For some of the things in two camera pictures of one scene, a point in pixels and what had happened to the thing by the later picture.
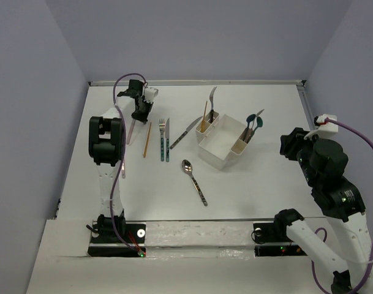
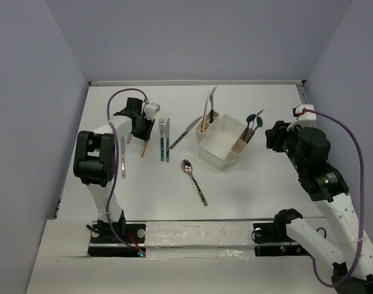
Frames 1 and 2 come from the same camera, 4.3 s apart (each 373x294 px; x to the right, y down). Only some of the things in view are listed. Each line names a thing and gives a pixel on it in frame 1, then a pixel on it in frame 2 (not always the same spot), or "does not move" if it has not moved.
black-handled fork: (212, 111) does not move
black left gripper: (143, 119) -> (146, 135)
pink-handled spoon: (251, 129) does not move
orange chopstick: (203, 124) does not move
